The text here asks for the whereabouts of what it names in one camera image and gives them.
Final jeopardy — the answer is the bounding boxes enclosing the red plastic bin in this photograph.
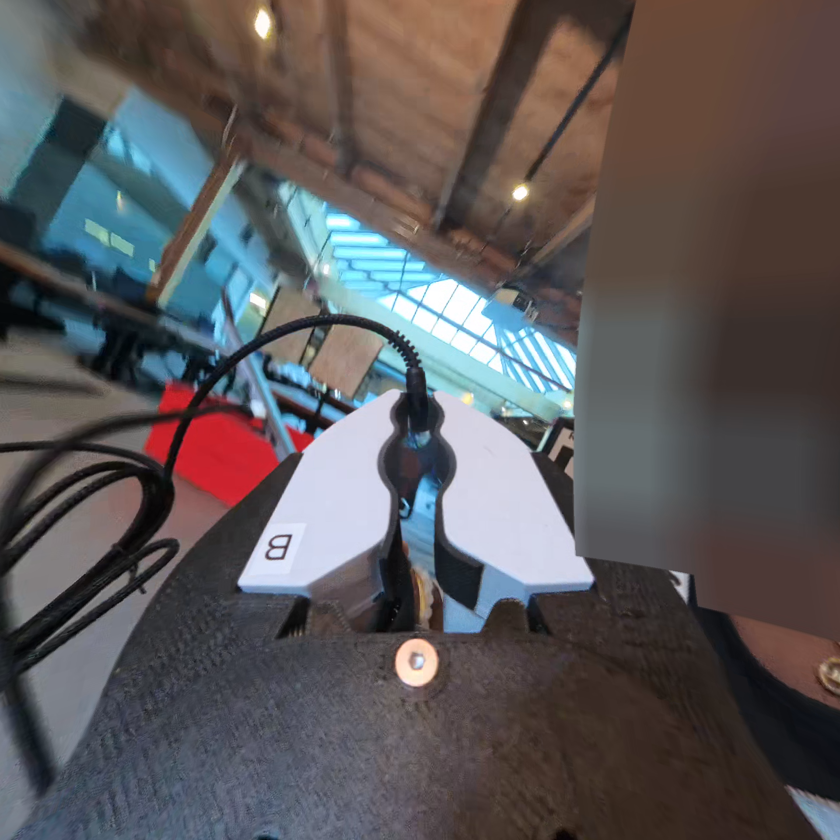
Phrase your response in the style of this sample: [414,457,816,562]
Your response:
[144,381,316,506]

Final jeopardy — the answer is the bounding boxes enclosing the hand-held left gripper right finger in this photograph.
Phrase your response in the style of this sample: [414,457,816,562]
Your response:
[428,392,595,632]

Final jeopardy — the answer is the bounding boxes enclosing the person's right hand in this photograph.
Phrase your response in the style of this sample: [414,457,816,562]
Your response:
[725,613,840,723]

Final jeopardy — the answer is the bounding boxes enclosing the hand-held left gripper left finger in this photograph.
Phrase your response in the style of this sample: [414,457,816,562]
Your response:
[238,390,408,621]

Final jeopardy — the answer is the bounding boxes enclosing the whiteboard on stand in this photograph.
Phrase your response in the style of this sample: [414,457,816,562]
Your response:
[308,325,385,401]
[261,289,324,368]

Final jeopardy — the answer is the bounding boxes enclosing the black braided usb-c cable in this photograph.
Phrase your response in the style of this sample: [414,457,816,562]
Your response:
[0,314,439,697]

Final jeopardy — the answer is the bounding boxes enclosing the ceiling mounted projector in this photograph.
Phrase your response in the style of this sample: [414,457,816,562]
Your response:
[489,283,540,324]

